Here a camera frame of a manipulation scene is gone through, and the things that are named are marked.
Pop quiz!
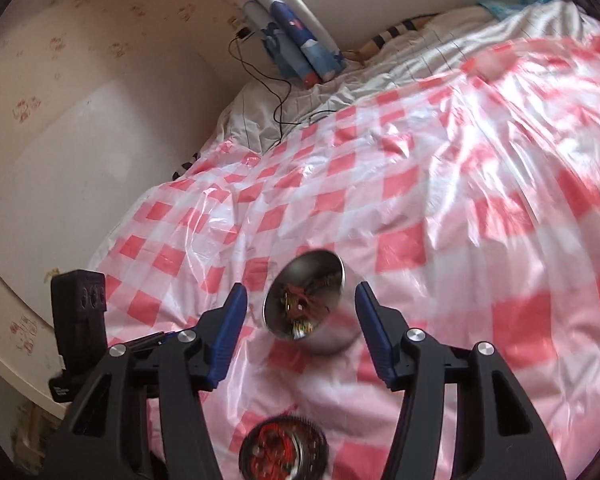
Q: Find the round stainless steel tin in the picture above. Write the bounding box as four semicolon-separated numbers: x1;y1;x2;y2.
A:
263;248;362;356

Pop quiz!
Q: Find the red white checkered plastic sheet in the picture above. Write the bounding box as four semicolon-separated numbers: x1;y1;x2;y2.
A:
93;25;600;479

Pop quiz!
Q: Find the cartoon print left curtain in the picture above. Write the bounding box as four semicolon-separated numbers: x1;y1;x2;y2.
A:
235;0;346;89

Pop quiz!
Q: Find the striped pillow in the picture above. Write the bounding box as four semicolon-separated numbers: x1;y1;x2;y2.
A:
342;13;437;64

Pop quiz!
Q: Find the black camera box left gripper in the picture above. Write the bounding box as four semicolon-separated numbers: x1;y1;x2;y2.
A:
48;270;108;403

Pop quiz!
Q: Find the black charger cable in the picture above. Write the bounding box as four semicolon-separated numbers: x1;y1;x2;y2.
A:
227;34;339;141

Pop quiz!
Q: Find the wall power outlet with plug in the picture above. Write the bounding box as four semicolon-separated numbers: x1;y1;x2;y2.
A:
227;15;254;42

